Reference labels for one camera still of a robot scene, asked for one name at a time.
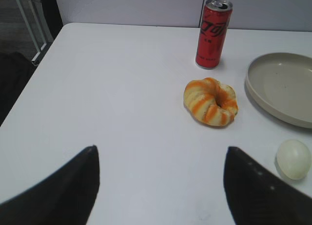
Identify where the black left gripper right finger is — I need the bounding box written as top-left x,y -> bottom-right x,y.
224,146 -> 312,225

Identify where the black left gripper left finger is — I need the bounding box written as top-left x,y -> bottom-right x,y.
0,145 -> 100,225

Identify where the orange striped ring croissant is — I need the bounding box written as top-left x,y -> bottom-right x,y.
183,78 -> 238,127

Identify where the beige round plate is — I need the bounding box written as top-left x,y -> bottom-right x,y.
245,52 -> 312,129

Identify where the white peeled egg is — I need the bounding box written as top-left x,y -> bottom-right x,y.
276,139 -> 312,180

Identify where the red cola can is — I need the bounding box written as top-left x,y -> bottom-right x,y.
195,0 -> 233,68

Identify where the white metal frame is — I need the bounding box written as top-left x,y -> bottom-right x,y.
15,0 -> 54,66

